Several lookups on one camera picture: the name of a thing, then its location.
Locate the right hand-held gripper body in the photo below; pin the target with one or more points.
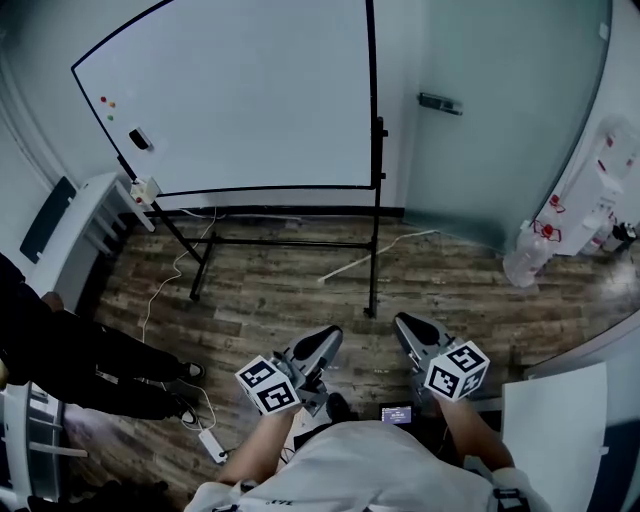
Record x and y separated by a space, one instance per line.
445 365

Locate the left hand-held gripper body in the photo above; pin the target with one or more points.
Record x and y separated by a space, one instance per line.
280 380

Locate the white whiteboard with black frame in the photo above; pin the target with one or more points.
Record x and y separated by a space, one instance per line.
240 100

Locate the person's right forearm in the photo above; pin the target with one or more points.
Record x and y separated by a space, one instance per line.
475 435

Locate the person's left forearm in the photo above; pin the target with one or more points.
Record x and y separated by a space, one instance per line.
260 445

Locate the black metal whiteboard stand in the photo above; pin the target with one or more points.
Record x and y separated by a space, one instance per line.
376 235

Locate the black whiteboard eraser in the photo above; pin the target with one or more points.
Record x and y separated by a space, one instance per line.
139 138

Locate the person's black shoe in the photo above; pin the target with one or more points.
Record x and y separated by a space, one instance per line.
340 406

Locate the small black screen device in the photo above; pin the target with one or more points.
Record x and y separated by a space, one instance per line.
397 414

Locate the white power strip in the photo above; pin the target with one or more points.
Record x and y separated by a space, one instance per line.
212 446

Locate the large white flat board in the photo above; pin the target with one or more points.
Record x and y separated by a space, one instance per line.
552 435

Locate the person's white shirt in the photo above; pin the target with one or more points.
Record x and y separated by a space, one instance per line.
370 475

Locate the large clear water bottle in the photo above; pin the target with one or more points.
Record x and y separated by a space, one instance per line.
525 257

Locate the white box with red button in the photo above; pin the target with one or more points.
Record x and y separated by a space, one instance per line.
144 189

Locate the white water dispenser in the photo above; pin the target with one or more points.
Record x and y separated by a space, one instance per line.
602 190

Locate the frosted glass door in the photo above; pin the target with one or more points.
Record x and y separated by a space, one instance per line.
500 125

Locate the white side table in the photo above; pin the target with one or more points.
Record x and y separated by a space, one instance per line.
75 235

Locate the white metal shelf rack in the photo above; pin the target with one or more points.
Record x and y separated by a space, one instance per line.
35 445

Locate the black flat panel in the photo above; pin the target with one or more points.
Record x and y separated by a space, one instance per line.
47 220

